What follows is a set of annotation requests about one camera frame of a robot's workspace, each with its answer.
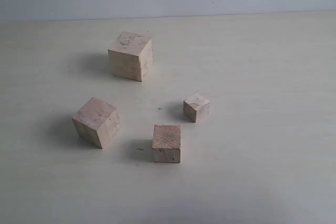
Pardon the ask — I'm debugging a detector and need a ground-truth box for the smallest wooden cube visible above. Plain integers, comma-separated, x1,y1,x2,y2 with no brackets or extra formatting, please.
183,93,210,123

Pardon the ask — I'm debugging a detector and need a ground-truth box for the third largest wooden cube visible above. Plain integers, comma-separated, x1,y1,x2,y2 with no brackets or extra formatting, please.
152,125,181,163

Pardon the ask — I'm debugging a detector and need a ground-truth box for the second largest wooden cube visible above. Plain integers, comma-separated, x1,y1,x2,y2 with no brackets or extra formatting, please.
72,97,121,149

